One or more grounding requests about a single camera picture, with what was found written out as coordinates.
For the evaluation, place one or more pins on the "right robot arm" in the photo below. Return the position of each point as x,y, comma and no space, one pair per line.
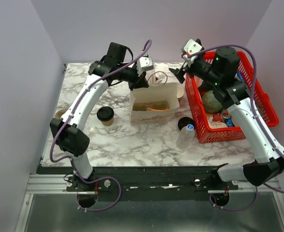
238,99

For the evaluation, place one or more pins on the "black coffee cup lid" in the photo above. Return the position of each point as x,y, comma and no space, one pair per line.
105,114

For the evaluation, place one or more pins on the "brown paper coffee cup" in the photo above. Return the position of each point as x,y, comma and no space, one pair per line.
108,123

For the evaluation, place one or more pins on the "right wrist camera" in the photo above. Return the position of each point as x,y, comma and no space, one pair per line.
190,47

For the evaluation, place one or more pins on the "red plastic basket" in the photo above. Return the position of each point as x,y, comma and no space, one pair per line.
204,132

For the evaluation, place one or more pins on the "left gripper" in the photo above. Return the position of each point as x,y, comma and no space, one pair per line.
139,81

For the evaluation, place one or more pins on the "stack of black lids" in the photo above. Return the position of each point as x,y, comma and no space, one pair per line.
184,121

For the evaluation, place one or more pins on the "paper takeout bag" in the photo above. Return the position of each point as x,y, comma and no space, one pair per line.
166,91

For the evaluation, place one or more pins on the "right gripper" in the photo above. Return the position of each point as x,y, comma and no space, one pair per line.
178,74

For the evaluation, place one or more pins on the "aluminium frame rail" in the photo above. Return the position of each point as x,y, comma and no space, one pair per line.
55,184

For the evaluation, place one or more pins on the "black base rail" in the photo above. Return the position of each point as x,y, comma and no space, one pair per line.
151,183

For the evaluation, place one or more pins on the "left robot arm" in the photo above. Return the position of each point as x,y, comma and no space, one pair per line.
67,131

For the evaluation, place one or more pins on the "green melon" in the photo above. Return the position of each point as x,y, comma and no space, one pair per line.
210,103

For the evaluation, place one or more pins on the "clear plastic water bottle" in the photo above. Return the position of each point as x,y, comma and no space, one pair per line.
185,137

